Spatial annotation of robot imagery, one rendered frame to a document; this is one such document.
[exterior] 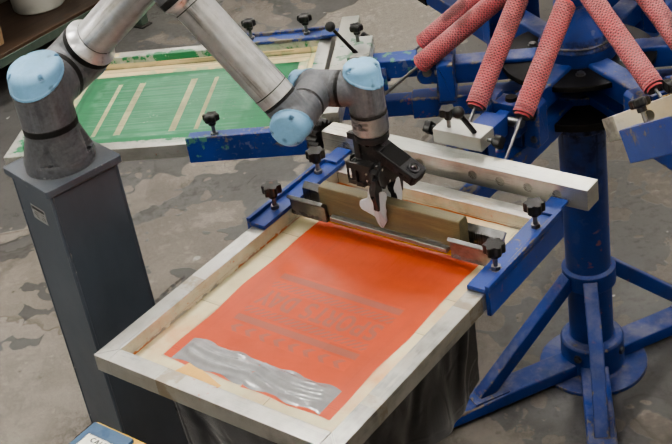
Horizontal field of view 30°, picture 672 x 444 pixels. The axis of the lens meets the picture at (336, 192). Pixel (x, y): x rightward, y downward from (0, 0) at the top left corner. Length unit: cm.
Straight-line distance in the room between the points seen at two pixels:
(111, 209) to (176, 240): 193
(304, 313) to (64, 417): 161
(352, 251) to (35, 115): 71
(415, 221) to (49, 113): 77
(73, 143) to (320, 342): 67
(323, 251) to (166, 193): 233
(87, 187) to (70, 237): 11
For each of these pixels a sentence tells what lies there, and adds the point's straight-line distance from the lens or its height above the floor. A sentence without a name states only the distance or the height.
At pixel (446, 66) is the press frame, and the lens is 317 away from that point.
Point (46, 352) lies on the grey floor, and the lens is 426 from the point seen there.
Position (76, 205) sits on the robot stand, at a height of 113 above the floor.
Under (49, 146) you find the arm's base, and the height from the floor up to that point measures 127.
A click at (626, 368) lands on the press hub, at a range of 375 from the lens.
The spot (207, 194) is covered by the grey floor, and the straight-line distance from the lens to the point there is 487.
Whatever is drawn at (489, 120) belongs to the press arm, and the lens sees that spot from 289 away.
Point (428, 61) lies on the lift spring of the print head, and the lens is 316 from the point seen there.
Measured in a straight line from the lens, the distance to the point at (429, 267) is 256.
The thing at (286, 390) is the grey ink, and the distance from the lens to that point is 231.
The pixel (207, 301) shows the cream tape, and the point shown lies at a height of 96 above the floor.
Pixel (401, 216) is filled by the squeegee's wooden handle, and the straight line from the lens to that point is 258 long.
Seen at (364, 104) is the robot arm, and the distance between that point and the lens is 246.
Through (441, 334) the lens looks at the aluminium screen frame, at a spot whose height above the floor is 99.
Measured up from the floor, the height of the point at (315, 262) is 96.
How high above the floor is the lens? 242
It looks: 31 degrees down
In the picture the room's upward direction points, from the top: 10 degrees counter-clockwise
